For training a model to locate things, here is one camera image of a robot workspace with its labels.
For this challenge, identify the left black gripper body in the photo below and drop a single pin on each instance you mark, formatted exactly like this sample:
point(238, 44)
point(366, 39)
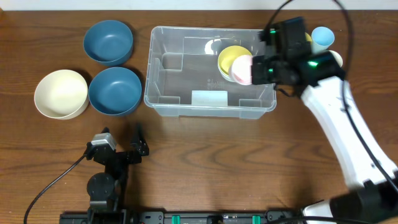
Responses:
point(123, 155)

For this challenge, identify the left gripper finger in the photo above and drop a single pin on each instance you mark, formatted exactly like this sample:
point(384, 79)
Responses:
point(138, 141)
point(105, 130)

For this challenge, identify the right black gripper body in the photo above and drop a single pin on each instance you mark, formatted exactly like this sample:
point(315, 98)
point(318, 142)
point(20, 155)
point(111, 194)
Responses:
point(259, 70)

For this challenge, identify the pink cup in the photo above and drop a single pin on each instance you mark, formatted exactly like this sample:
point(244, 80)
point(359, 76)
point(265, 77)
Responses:
point(240, 70)

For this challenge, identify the small yellow bowl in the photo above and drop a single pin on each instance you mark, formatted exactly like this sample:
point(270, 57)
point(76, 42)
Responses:
point(229, 55)

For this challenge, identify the cream cup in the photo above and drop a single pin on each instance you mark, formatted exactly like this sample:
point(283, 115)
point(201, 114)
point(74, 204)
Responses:
point(337, 57)

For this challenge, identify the small white bowl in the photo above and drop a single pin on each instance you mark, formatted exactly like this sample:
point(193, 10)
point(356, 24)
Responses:
point(225, 75)

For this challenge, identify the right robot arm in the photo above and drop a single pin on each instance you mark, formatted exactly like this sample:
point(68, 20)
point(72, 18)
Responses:
point(369, 174)

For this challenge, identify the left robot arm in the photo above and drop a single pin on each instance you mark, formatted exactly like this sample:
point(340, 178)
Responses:
point(107, 189)

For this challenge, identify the clear plastic storage container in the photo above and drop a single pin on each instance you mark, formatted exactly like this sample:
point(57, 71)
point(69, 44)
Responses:
point(183, 78)

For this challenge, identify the near blue bowl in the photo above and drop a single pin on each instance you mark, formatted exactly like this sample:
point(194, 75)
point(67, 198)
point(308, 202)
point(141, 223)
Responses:
point(115, 91)

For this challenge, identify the blue bowl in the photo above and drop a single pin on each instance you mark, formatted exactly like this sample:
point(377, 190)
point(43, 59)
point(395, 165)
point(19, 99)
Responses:
point(109, 43)
point(115, 91)

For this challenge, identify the far yellow cup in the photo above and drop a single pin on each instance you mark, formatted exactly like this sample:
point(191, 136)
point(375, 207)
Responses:
point(308, 37)

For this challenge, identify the light blue cup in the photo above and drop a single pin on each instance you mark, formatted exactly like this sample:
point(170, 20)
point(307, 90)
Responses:
point(322, 39)

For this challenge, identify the large cream bowl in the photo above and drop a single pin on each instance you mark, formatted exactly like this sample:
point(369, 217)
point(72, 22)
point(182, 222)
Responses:
point(62, 94)

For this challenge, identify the far blue bowl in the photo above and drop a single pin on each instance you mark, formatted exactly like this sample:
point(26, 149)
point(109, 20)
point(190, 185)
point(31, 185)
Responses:
point(109, 43)

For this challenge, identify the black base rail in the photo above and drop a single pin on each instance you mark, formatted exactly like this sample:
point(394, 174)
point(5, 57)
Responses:
point(186, 217)

